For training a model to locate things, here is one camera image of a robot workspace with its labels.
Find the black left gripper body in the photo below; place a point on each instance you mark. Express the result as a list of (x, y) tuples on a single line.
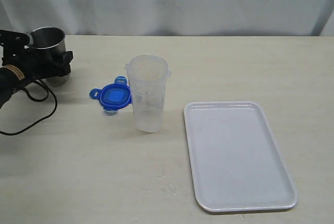
[(20, 58)]

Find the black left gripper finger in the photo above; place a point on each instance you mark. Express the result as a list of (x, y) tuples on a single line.
[(63, 59)]

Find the stainless steel cup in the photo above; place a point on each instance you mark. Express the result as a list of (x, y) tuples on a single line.
[(46, 42)]

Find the blue plastic container lid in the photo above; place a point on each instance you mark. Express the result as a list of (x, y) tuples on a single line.
[(113, 97)]

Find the clear plastic tea bottle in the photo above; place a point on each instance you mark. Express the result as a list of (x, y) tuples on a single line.
[(147, 75)]

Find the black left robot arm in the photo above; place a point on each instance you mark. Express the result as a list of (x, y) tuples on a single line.
[(10, 83)]

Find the white backdrop cloth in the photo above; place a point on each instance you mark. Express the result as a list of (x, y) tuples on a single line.
[(172, 17)]

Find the white plastic tray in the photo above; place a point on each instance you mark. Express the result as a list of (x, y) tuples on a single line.
[(235, 162)]

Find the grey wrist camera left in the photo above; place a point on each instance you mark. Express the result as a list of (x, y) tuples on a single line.
[(30, 41)]

